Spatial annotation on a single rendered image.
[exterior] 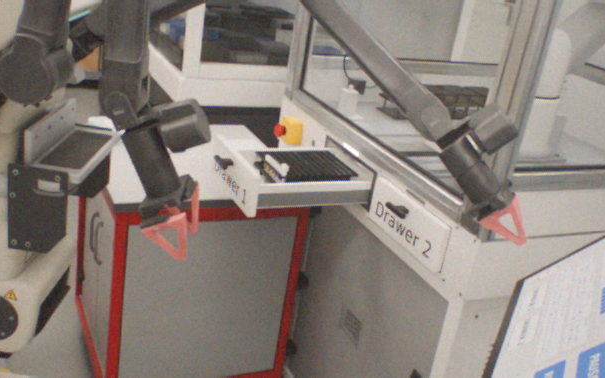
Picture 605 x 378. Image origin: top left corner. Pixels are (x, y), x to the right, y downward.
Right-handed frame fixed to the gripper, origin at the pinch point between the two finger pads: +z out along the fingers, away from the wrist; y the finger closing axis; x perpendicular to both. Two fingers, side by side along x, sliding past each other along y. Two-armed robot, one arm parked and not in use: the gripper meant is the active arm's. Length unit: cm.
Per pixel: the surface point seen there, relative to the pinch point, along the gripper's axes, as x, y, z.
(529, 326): 0.7, -18.5, 7.6
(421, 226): 26.3, 31.1, -7.1
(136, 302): 106, 25, -32
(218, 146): 63, 38, -53
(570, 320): -6.3, -23.2, 7.7
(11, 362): 172, 30, -41
